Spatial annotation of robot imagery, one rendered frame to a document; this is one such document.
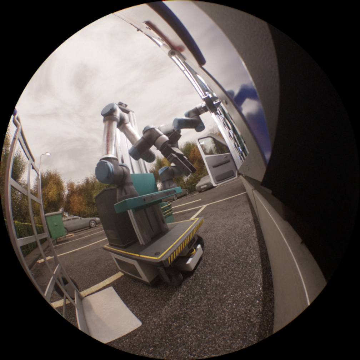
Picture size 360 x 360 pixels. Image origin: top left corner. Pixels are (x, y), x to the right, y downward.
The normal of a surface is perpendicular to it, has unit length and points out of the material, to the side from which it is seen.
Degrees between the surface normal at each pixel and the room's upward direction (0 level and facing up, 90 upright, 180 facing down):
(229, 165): 87
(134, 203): 90
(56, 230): 94
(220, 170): 90
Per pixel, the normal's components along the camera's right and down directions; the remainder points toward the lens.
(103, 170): -0.06, 0.05
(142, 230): 0.83, -0.34
